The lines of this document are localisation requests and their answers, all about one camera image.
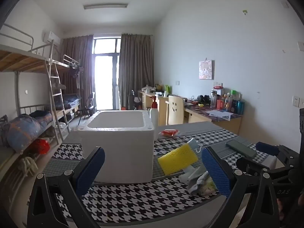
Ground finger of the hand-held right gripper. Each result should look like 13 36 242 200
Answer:
256 142 300 162
236 155 291 178

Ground blue face mask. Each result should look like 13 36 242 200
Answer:
186 138 202 152

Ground white air conditioner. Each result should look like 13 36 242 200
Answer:
42 31 60 45

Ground beige cloth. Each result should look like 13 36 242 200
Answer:
19 156 39 177

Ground plaid blanket bundle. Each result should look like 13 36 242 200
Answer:
0 113 53 154

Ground brown curtain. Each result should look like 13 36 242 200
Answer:
118 33 154 111
60 35 94 110

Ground white foam box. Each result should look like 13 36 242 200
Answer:
78 110 155 184

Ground printed paper sheets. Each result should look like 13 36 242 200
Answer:
205 109 234 120

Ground black headphones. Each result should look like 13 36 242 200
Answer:
197 94 211 105

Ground group of toiletry bottles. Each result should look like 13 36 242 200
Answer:
210 87 245 116

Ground metal bunk ladder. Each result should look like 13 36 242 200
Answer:
45 44 72 144

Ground wooden desk with patterned cover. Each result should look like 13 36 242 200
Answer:
183 97 243 136

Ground metal bunk bed with blue quilt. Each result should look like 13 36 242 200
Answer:
51 54 84 124

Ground crumpled white wrapper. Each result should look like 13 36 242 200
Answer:
186 165 209 194

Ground folded blue quilt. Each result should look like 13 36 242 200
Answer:
62 94 82 110

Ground red plastic bag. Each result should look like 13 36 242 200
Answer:
32 138 50 154

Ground pale floral cloth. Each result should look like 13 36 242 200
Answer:
199 178 219 196

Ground wooden chair with smiley face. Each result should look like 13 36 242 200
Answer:
165 95 185 126

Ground glass balcony door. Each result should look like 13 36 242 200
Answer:
91 37 122 111

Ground ceiling lamp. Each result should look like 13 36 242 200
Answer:
83 3 129 10

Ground black folding chair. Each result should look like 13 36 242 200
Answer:
78 92 96 120

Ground houndstooth table mat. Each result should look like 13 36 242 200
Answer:
43 122 278 224

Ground yellow sponge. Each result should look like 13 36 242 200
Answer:
158 145 199 175

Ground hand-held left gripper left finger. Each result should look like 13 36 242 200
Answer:
27 147 106 228

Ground dark smartphone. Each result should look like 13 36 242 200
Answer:
225 139 257 159

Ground white pump bottle red cap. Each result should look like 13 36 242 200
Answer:
149 96 159 133

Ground plain wooden desk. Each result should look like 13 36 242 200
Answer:
138 90 188 126

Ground wall poster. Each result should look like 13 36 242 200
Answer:
199 59 215 80

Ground dark hanging bag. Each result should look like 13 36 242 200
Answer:
69 64 81 79

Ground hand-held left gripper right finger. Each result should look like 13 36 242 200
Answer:
201 146 281 228

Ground red packet in clear wrap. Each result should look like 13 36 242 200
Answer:
160 129 181 138

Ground metal bunk bed with blanket bundle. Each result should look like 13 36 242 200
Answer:
0 24 72 195

